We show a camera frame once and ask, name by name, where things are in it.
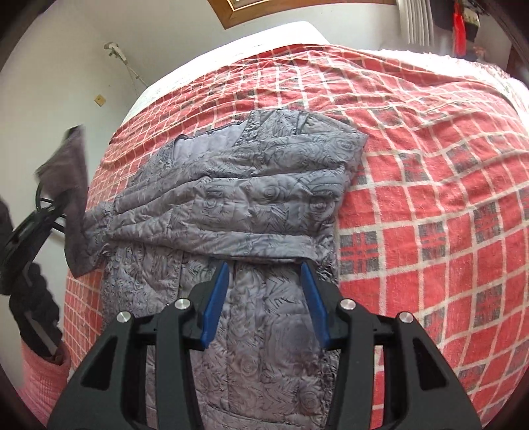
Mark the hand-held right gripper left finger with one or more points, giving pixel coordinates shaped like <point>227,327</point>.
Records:
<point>215,306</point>

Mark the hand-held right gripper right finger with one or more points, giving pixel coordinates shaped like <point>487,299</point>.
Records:
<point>316,306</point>

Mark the grey quilted rose-print jacket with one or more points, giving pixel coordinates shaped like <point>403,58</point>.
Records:
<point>268,194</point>

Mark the black metal chair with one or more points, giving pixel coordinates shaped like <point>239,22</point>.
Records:
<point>39,194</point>

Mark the pink knitted cloth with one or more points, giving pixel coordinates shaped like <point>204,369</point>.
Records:
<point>41,380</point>

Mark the red plaid blanket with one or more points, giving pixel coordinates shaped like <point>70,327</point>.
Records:
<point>434,186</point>

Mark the red hanging bag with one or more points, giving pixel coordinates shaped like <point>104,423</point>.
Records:
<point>458,29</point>

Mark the white wall hook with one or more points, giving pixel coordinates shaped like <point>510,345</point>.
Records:
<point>115,50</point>

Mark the wooden picture frame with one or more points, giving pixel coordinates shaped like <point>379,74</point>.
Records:
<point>219,10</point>

